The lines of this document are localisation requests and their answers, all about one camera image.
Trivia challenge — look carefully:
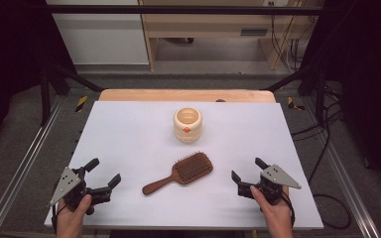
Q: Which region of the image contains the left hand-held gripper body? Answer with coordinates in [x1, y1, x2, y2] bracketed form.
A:
[48, 167, 113, 216]

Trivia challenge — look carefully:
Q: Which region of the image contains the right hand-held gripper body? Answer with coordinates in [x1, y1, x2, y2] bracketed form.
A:
[237, 164, 303, 206]

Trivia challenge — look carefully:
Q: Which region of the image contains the brown wooden paddle hairbrush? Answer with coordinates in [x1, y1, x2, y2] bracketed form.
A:
[141, 151, 214, 196]

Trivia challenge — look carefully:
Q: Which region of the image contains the cream ceramic cup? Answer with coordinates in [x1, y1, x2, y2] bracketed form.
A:
[173, 106, 203, 144]

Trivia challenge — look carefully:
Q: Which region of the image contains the person's left hand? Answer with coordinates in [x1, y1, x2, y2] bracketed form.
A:
[56, 194, 93, 233]

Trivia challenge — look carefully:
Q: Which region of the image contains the person's right hand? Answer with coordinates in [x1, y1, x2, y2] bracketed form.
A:
[249, 184, 294, 233]

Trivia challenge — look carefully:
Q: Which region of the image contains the white table cover sheet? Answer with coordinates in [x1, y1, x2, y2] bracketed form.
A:
[44, 100, 325, 231]

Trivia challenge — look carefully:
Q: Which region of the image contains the yellow black tape strip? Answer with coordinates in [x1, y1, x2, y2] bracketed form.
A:
[74, 94, 89, 113]
[287, 95, 306, 112]

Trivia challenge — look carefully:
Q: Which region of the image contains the light wooden table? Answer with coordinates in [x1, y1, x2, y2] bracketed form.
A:
[98, 88, 277, 104]

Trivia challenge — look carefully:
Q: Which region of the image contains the white cabinet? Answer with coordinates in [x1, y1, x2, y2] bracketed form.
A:
[45, 0, 150, 66]

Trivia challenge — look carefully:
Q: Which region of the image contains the dark curtain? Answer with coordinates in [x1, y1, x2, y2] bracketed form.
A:
[0, 0, 77, 157]
[300, 0, 381, 201]

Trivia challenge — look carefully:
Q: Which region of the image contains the light wooden desk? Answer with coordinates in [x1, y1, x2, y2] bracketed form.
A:
[138, 0, 325, 71]

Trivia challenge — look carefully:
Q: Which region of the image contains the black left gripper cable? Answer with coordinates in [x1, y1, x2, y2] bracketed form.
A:
[51, 179, 67, 235]

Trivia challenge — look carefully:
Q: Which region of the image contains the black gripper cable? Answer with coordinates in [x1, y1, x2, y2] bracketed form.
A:
[280, 190, 297, 229]
[51, 179, 67, 235]

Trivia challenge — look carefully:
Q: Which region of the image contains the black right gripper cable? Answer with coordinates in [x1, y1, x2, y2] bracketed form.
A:
[280, 190, 297, 229]

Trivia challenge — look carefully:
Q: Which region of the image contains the aluminium floor rail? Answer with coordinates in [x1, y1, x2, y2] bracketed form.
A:
[0, 95, 64, 238]
[301, 98, 381, 238]

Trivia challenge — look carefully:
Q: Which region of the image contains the black floor cable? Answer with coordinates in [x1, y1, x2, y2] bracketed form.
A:
[290, 83, 353, 231]

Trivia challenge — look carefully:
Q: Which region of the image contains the black metal frame strut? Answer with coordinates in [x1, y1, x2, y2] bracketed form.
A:
[39, 60, 105, 127]
[263, 62, 327, 127]

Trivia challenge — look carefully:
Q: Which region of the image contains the bundle of hanging cables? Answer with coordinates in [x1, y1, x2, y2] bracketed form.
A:
[268, 0, 317, 73]

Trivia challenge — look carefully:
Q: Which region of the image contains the black horizontal frame bar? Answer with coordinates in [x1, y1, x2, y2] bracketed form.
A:
[45, 4, 326, 16]

